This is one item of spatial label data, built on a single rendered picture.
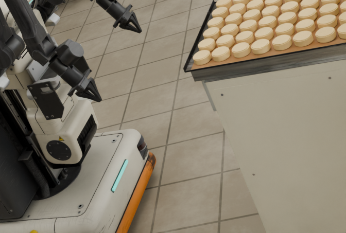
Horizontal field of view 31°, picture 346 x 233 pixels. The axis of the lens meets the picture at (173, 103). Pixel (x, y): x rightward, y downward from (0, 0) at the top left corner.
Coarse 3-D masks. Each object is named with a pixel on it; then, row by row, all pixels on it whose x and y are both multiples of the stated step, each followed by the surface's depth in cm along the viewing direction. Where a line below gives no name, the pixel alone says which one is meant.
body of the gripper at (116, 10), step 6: (114, 6) 234; (120, 6) 236; (132, 6) 240; (108, 12) 236; (114, 12) 235; (120, 12) 235; (126, 12) 235; (114, 18) 237; (120, 18) 233; (114, 24) 235
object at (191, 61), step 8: (216, 8) 200; (208, 16) 196; (200, 32) 188; (200, 40) 186; (192, 48) 180; (312, 48) 159; (320, 48) 158; (192, 56) 179; (272, 56) 163; (192, 64) 175; (224, 64) 168
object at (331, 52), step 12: (324, 48) 162; (336, 48) 161; (264, 60) 169; (276, 60) 168; (288, 60) 167; (300, 60) 166; (312, 60) 165; (192, 72) 178; (204, 72) 177; (216, 72) 176; (228, 72) 175; (240, 72) 174
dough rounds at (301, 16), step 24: (240, 0) 193; (264, 0) 192; (288, 0) 182; (312, 0) 176; (336, 0) 172; (216, 24) 186; (240, 24) 180; (264, 24) 175; (288, 24) 170; (312, 24) 165; (336, 24) 164; (216, 48) 173; (240, 48) 168; (264, 48) 165; (288, 48) 163
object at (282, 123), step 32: (320, 64) 165; (224, 96) 179; (256, 96) 176; (288, 96) 173; (320, 96) 170; (224, 128) 186; (256, 128) 183; (288, 128) 180; (320, 128) 177; (256, 160) 190; (288, 160) 187; (320, 160) 184; (256, 192) 199; (288, 192) 195; (320, 192) 192; (288, 224) 204; (320, 224) 200
